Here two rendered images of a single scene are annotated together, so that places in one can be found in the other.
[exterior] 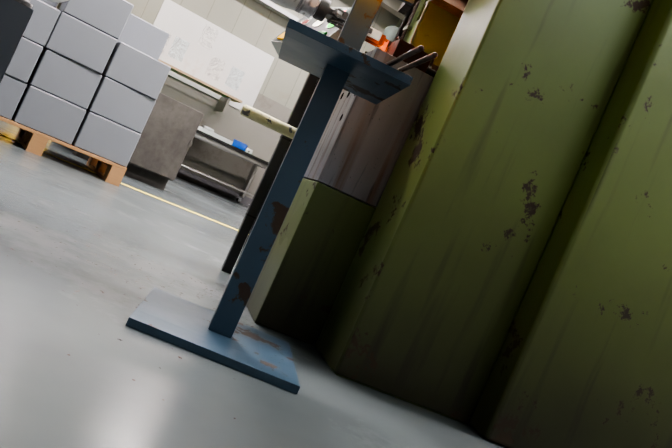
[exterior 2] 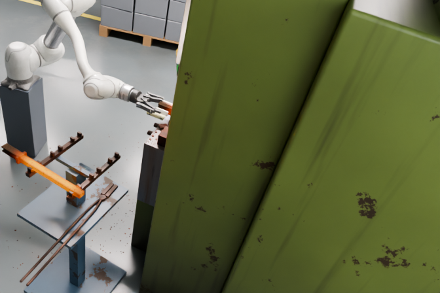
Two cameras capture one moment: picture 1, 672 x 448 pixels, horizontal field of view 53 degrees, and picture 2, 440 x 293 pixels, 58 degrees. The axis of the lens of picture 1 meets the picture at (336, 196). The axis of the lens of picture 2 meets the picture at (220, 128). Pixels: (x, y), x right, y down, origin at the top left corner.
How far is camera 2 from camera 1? 2.25 m
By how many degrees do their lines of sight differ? 46
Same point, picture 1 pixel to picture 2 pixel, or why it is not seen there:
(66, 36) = not seen: outside the picture
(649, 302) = not seen: outside the picture
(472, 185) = (176, 243)
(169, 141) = not seen: outside the picture
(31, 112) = (139, 26)
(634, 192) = (260, 277)
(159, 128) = not seen: outside the picture
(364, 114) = (148, 173)
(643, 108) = (256, 240)
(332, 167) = (141, 194)
